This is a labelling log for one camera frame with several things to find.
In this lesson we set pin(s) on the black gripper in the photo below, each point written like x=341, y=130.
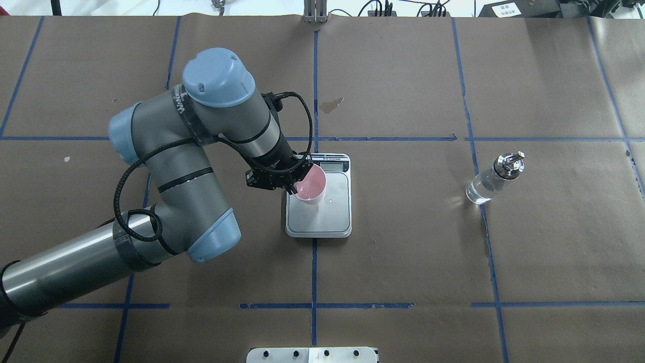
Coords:
x=275, y=159

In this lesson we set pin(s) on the pink plastic cup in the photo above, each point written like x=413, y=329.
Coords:
x=311, y=190

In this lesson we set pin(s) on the clear glass sauce bottle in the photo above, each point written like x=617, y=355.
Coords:
x=488, y=183

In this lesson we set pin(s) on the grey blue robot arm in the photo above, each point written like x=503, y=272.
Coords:
x=169, y=200

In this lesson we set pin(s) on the silver digital kitchen scale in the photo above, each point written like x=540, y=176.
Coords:
x=329, y=216

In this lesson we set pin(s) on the blue tape far crosswise line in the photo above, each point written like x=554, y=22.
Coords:
x=400, y=305

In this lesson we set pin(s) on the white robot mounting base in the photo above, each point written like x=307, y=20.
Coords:
x=313, y=354

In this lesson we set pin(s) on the blue tape left lengthwise line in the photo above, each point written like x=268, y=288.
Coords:
x=130, y=281

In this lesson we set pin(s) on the black box with labels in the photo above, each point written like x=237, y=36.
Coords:
x=521, y=9

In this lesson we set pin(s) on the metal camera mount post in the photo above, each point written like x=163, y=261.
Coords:
x=315, y=12

